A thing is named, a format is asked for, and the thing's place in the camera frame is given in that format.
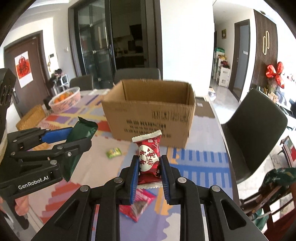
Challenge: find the red cartoon snack packet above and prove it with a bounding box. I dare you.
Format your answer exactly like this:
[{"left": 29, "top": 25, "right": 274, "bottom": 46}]
[{"left": 132, "top": 130, "right": 162, "bottom": 186}]

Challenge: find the dark green snack packet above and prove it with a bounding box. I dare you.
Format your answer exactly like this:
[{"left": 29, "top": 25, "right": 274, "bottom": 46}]
[{"left": 62, "top": 117, "right": 98, "bottom": 182}]

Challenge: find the small yellow-green candy packet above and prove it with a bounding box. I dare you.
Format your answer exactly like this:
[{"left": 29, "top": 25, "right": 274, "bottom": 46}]
[{"left": 106, "top": 148, "right": 122, "bottom": 159}]

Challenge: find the red transparent snack bag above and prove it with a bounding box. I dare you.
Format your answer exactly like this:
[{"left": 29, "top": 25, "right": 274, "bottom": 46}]
[{"left": 119, "top": 189, "right": 156, "bottom": 222}]

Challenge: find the person's left hand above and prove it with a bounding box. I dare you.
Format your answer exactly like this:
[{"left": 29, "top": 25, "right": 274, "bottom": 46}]
[{"left": 0, "top": 195, "right": 30, "bottom": 217}]

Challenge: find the white basket with oranges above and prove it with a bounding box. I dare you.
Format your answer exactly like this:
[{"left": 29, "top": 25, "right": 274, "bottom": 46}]
[{"left": 49, "top": 87, "right": 81, "bottom": 113}]

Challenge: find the colourful patterned table mat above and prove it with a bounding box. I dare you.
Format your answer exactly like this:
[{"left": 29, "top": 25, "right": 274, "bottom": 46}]
[{"left": 28, "top": 89, "right": 234, "bottom": 241}]

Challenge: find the dark chair far left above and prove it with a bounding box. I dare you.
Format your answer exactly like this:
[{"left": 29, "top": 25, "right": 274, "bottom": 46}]
[{"left": 70, "top": 74, "right": 94, "bottom": 91}]

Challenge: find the brown cardboard box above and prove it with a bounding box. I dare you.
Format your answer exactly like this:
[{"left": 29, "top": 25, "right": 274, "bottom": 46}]
[{"left": 102, "top": 79, "right": 196, "bottom": 148}]

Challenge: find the red paper door decoration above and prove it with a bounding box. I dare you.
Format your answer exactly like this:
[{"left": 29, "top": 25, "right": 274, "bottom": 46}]
[{"left": 15, "top": 51, "right": 34, "bottom": 88}]

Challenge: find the dark chair behind box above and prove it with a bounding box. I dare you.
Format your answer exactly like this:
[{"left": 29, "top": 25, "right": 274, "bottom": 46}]
[{"left": 113, "top": 68, "right": 161, "bottom": 84}]

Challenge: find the dark chair right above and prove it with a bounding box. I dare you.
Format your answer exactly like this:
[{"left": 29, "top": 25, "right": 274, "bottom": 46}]
[{"left": 221, "top": 89, "right": 287, "bottom": 184}]

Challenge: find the green floral cloth bag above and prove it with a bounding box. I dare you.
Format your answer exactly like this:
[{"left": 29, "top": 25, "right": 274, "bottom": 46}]
[{"left": 260, "top": 168, "right": 295, "bottom": 202}]

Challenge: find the white storage shelf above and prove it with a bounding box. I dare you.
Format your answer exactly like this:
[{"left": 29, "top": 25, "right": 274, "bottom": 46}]
[{"left": 212, "top": 47, "right": 231, "bottom": 87}]

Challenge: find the red balloon decoration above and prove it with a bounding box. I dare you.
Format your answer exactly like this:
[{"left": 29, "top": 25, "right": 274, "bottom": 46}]
[{"left": 265, "top": 62, "right": 285, "bottom": 89}]

